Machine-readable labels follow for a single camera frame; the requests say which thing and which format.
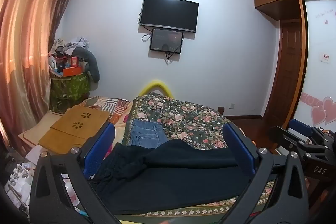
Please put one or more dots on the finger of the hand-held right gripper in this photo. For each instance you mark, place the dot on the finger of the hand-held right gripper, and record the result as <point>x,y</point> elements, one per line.
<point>300,125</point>
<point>281,137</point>

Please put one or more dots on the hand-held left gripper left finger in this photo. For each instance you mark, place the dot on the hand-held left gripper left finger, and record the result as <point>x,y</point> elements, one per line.
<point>101,146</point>

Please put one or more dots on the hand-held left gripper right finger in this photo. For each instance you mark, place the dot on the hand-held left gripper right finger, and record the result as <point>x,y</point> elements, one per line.
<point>239,148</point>

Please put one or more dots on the black pants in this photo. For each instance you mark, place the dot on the black pants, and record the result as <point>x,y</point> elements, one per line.
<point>170,176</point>

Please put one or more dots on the wooden lap desk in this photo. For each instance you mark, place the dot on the wooden lap desk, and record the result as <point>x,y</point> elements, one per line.
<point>73,129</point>

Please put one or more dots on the colourful printed blanket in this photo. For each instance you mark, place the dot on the colourful printed blanket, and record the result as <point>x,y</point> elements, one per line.
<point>110,106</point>

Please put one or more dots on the blue denim jeans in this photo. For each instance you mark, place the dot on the blue denim jeans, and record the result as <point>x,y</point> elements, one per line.
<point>147,134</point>

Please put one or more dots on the floral green bedspread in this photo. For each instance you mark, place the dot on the floral green bedspread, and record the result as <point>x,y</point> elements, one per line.
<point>194,121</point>

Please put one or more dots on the brown wooden door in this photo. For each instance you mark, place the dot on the brown wooden door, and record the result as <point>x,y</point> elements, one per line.
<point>287,69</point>

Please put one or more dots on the green leaf-print storage bag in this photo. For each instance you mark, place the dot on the green leaf-print storage bag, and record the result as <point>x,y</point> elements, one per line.
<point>69,88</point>

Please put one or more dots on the beige mat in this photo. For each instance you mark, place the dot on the beige mat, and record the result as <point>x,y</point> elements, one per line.
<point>34,129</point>

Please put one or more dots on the white paper sticker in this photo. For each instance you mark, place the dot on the white paper sticker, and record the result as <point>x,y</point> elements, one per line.
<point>325,57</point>

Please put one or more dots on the orange box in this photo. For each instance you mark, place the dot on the orange box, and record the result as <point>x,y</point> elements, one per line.
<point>72,71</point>

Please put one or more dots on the pile of white packets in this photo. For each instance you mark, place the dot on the pile of white packets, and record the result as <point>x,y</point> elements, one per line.
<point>21,182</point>

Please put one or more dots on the red box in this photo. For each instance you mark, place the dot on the red box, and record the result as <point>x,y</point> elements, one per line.
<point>74,61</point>

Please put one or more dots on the pile of clothes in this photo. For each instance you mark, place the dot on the pile of clothes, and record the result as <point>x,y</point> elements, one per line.
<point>71,45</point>

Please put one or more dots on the striped orange curtain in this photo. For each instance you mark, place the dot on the striped orange curtain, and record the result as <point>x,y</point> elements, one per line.
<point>23,29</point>

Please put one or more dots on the wooden bed post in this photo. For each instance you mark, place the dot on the wooden bed post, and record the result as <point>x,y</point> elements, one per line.
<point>221,110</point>

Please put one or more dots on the small black wall monitor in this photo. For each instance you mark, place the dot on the small black wall monitor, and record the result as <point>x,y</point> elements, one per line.
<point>166,40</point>

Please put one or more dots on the black wall television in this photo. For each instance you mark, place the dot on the black wall television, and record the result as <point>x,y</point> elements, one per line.
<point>169,12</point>

